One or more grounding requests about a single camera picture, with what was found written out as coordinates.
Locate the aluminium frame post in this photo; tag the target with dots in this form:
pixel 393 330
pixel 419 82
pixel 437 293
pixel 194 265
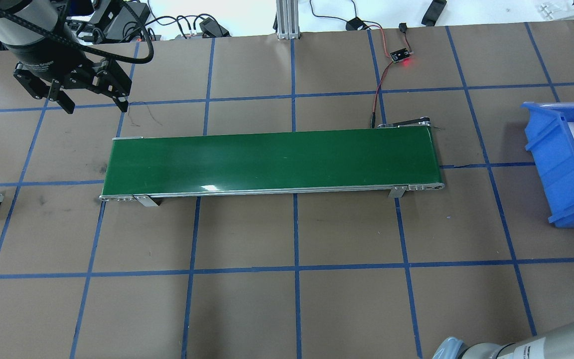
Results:
pixel 286 20

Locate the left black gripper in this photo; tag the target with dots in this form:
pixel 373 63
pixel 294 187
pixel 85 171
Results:
pixel 48 59

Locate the green conveyor belt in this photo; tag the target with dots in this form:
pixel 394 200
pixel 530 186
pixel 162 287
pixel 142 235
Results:
pixel 398 159

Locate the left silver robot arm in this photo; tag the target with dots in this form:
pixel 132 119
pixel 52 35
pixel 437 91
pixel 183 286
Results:
pixel 47 18

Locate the black power adapter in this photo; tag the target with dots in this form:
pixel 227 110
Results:
pixel 120 19

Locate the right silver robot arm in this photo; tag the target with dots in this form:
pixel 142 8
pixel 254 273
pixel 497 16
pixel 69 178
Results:
pixel 554 344

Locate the small black sensor board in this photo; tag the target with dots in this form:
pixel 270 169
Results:
pixel 401 55

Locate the blue plastic bin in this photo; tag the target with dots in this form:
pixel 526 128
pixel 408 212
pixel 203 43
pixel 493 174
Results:
pixel 550 134

